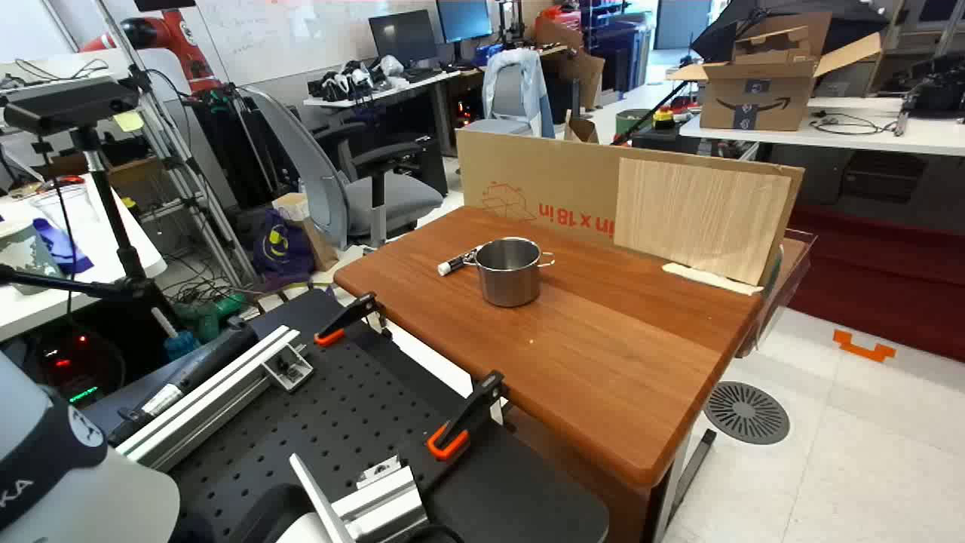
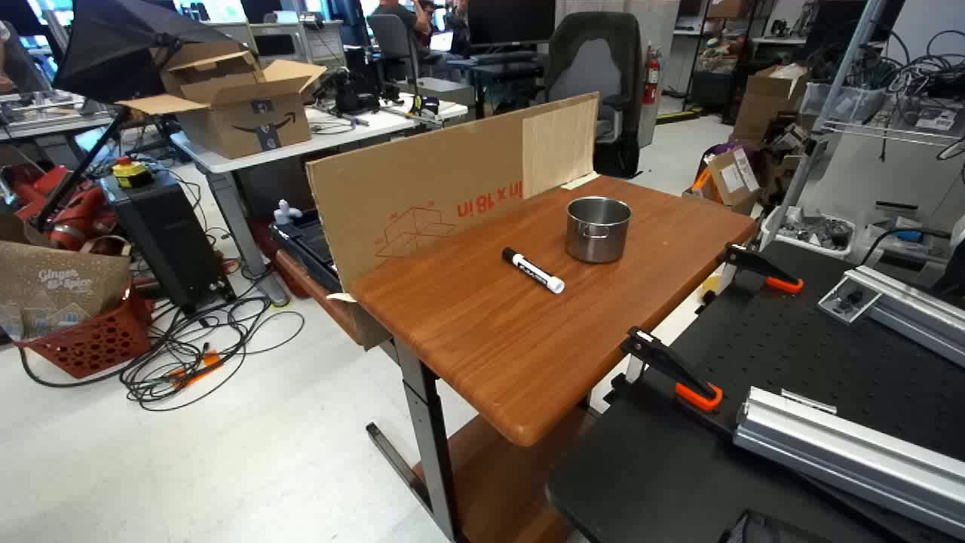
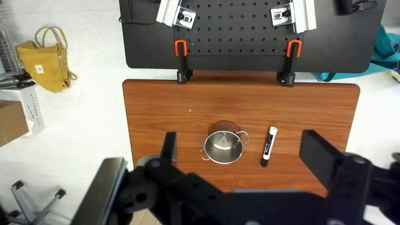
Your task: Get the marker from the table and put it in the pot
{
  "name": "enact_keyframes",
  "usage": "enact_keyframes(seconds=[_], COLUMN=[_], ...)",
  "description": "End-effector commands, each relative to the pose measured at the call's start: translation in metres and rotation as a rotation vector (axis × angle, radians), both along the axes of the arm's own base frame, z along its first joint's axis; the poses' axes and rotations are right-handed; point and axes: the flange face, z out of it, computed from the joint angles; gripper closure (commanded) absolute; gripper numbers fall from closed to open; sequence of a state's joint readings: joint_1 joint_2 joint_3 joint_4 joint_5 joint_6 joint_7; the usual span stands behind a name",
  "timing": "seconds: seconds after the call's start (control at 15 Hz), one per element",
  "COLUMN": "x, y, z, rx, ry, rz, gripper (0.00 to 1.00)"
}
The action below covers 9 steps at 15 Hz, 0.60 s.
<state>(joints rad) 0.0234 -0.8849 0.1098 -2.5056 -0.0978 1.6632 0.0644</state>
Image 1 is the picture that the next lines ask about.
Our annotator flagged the black and white marker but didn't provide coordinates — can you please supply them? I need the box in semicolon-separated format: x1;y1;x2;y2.
436;249;482;282

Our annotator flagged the stainless steel pot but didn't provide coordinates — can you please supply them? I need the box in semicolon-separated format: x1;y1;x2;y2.
461;234;559;311

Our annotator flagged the brown cardboard sheet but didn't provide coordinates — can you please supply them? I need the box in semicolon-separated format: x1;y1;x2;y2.
453;126;809;290

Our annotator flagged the light blue plastic chair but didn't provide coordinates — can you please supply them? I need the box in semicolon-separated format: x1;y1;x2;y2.
480;45;559;141

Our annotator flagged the grey office desk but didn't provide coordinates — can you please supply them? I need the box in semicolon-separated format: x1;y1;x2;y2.
298;59;488;184

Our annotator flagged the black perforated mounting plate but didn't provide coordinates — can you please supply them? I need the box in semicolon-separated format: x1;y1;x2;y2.
86;288;612;543

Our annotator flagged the purple bag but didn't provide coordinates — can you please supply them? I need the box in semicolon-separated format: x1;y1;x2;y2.
244;205;324;285

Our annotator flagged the light wooden panel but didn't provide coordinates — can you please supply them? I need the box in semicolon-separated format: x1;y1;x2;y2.
612;153;798;288

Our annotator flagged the black computer monitor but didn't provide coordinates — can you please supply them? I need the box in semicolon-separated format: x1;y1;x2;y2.
436;0;494;45
365;8;443;71

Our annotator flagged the grey metal table leg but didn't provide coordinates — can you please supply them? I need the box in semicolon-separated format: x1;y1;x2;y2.
657;427;721;543

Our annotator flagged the open Amazon cardboard box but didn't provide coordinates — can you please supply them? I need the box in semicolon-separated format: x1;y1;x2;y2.
671;8;888;134

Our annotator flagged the black tripod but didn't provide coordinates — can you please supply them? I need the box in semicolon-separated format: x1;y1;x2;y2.
0;125;177;334

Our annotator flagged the red machine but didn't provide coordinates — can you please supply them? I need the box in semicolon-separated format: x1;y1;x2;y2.
86;5;223;96

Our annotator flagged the yellow sticky note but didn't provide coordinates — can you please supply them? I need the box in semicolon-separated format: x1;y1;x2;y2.
113;107;149;136

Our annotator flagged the white desk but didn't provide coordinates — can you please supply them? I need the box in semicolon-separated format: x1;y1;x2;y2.
0;172;169;345

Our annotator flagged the black control box with lights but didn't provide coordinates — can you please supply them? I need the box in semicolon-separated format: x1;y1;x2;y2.
24;324;133;404

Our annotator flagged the blue cloth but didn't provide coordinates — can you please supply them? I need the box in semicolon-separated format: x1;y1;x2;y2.
27;214;98;282

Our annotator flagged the white table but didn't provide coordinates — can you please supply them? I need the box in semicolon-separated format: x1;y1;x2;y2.
680;92;965;160

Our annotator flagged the black bag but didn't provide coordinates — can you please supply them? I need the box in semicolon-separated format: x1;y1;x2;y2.
898;53;965;120

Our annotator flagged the black clamp orange handle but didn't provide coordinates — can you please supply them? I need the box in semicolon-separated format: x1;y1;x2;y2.
427;371;508;465
311;293;385;353

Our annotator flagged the aluminium extrusion rail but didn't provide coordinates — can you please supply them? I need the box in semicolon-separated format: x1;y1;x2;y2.
115;324;317;475
286;449;433;543

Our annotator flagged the black cable coil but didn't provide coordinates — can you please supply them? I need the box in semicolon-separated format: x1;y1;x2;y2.
809;107;898;139

